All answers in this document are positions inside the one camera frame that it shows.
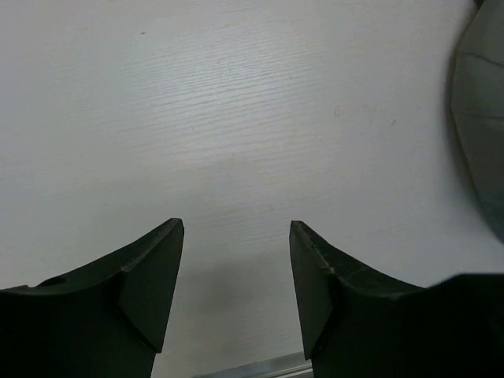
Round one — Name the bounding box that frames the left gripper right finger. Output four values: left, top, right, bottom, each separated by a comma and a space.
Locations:
289, 220, 503, 377

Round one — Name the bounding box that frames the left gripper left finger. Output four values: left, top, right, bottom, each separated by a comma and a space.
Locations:
1, 218, 184, 377

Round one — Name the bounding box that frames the front aluminium table rail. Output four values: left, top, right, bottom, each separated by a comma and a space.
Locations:
206, 352, 313, 378

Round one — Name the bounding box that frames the grey pleated skirt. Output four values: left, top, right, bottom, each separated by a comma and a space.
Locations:
450, 1, 503, 240

